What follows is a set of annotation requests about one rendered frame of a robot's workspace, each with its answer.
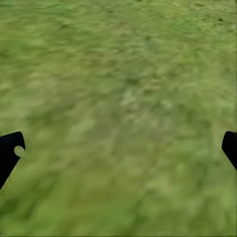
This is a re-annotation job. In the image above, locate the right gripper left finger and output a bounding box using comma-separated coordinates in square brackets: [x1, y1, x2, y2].
[0, 131, 25, 189]

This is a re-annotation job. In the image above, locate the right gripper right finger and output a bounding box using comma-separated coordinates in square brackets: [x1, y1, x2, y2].
[222, 131, 237, 170]

